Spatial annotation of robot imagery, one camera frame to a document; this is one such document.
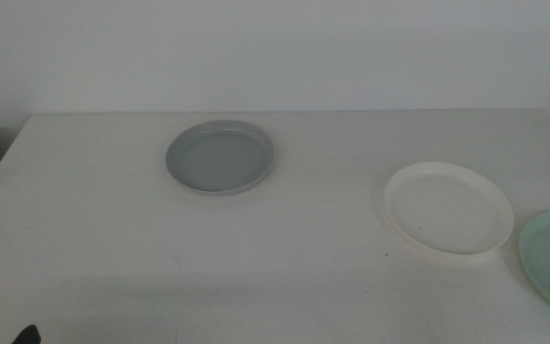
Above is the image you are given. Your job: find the grey shallow bowl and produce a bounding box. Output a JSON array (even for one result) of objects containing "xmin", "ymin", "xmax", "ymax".
[{"xmin": 164, "ymin": 118, "xmax": 276, "ymax": 197}]

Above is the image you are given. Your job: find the white shallow bowl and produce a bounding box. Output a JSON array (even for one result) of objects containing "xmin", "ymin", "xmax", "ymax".
[{"xmin": 383, "ymin": 161, "xmax": 516, "ymax": 257}]

